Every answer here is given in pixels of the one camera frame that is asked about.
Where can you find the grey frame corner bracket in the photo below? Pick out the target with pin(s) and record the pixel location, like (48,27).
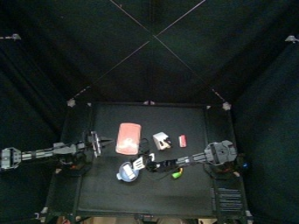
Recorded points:
(225,106)
(71,102)
(291,38)
(14,36)

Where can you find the white toy box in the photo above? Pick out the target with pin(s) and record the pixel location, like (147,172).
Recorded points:
(160,140)

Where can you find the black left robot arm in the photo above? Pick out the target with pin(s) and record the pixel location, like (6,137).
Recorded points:
(42,153)

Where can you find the red oblong toy tray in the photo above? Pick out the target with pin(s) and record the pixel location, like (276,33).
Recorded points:
(128,138)

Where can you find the small red toy block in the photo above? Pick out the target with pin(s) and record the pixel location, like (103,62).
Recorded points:
(181,141)

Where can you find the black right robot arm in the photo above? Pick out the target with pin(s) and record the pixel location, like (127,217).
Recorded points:
(219,151)

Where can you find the green and yellow toy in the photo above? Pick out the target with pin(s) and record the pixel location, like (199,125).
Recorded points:
(176,175)

